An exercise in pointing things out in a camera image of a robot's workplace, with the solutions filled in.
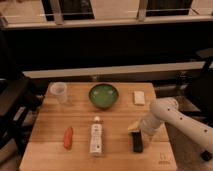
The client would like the green bowl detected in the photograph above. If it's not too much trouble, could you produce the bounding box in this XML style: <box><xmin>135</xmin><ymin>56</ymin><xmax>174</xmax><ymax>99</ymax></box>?
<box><xmin>88</xmin><ymin>83</ymin><xmax>119</xmax><ymax>109</ymax></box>

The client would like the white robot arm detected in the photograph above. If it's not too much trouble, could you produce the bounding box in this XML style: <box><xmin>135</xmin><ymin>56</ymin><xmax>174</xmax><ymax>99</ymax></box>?
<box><xmin>127</xmin><ymin>97</ymin><xmax>213</xmax><ymax>154</ymax></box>

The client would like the clear plastic cup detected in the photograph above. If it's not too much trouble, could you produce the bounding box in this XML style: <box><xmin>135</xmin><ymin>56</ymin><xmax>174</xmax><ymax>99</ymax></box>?
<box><xmin>50</xmin><ymin>82</ymin><xmax>68</xmax><ymax>104</ymax></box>

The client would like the black chair left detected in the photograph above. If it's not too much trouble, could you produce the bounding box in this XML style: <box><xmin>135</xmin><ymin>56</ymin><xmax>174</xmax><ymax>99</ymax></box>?
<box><xmin>0</xmin><ymin>77</ymin><xmax>42</xmax><ymax>153</ymax></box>

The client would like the white sponge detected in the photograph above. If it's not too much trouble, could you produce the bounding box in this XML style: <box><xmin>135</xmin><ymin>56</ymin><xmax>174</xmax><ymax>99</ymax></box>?
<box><xmin>134</xmin><ymin>91</ymin><xmax>145</xmax><ymax>105</ymax></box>

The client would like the black eraser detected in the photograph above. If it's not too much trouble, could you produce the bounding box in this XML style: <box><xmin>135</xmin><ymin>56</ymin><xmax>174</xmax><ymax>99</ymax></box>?
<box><xmin>132</xmin><ymin>132</ymin><xmax>143</xmax><ymax>153</ymax></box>

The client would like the orange carrot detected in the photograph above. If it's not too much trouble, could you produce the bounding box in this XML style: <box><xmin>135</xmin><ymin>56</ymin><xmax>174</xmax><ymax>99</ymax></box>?
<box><xmin>64</xmin><ymin>127</ymin><xmax>73</xmax><ymax>150</ymax></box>

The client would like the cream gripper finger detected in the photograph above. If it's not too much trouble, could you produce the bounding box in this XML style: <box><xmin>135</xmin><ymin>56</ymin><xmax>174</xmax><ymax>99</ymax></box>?
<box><xmin>127</xmin><ymin>121</ymin><xmax>140</xmax><ymax>132</ymax></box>

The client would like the black chair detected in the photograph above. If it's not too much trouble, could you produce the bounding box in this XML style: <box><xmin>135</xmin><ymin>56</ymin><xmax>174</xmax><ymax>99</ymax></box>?
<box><xmin>184</xmin><ymin>47</ymin><xmax>213</xmax><ymax>128</ymax></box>
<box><xmin>0</xmin><ymin>77</ymin><xmax>42</xmax><ymax>153</ymax></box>

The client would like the white bottle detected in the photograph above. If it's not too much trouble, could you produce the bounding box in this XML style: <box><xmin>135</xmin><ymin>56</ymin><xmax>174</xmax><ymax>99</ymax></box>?
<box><xmin>89</xmin><ymin>116</ymin><xmax>103</xmax><ymax>156</ymax></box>

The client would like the black chair right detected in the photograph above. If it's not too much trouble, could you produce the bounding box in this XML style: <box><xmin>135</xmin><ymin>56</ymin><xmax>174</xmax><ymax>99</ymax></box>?
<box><xmin>184</xmin><ymin>47</ymin><xmax>213</xmax><ymax>128</ymax></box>

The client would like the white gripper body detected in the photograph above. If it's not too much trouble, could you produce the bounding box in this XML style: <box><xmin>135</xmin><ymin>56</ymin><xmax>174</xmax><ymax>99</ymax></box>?
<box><xmin>139</xmin><ymin>112</ymin><xmax>163</xmax><ymax>136</ymax></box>

